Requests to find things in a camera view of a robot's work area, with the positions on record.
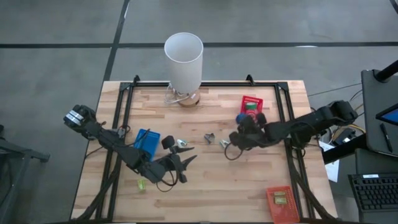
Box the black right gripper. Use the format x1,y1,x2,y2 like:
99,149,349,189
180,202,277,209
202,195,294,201
229,112,269,151

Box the black cart pole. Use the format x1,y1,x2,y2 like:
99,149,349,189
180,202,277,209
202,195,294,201
373,60,398,83

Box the orange plastic basket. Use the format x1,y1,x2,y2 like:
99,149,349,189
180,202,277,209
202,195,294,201
266,185,301,224

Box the red plastic basket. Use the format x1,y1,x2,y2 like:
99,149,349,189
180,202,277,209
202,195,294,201
240,95,264,122

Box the white lamp with wooden base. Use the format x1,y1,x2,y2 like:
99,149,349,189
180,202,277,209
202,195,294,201
164,32,204,108

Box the tablet with blue screen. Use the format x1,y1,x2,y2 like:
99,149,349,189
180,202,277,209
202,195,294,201
375,104,398,127

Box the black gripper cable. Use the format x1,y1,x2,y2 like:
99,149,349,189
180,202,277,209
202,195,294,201
124,128,180,193
224,141,246,161

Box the black stand legs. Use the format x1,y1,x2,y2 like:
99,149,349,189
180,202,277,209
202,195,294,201
0,124,50,224

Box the black keyboard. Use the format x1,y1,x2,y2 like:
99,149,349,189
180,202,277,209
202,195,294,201
348,173,398,212

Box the white paper sheet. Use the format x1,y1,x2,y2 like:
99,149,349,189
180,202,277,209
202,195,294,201
318,140,340,184

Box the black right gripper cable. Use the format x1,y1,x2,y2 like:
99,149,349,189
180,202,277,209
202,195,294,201
224,141,246,161

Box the grey computer cart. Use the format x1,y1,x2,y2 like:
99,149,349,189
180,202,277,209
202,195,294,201
322,68,398,224

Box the black pen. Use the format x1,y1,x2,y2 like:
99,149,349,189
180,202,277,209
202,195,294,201
379,123,393,144

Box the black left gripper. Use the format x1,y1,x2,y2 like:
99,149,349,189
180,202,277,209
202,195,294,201
146,134,198,184

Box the thin black floor cable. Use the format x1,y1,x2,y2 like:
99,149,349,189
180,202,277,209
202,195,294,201
307,82,363,97

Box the black aluminium table frame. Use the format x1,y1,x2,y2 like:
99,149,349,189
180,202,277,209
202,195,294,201
71,74,338,223

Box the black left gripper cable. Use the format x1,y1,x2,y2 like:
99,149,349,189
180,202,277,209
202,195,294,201
124,128,180,193

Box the white lamp cable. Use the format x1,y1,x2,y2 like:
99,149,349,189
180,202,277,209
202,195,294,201
164,83,187,105

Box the blue plastic basket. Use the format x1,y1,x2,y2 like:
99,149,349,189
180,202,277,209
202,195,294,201
133,128,162,162

